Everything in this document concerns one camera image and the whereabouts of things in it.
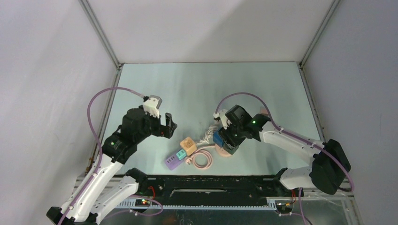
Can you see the small brown plug adapter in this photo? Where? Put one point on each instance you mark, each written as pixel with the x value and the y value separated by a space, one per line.
pixel 264 111

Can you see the blue cube socket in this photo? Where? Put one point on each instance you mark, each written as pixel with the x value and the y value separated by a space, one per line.
pixel 218 140

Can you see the beige cube socket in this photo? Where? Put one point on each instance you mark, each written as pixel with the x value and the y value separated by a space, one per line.
pixel 188 145

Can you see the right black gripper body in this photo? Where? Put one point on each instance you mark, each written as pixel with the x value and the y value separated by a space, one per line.
pixel 233 133

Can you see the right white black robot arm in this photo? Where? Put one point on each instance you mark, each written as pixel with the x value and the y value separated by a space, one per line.
pixel 327 164

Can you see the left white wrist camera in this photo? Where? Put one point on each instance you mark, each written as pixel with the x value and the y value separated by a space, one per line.
pixel 152 105

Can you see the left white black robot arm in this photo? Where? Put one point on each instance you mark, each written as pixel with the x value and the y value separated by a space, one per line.
pixel 87 205

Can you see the pink round power strip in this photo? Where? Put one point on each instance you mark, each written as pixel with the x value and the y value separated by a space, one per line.
pixel 222 152

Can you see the purple power strip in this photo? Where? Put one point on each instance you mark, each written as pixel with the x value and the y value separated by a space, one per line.
pixel 174 161

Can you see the white cable duct rail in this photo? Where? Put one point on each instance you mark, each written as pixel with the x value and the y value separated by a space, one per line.
pixel 139 203

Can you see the teal USB charger plug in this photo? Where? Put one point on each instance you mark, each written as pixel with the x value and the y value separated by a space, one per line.
pixel 181 154

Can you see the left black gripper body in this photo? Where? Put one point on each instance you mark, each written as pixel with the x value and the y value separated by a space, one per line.
pixel 153 126

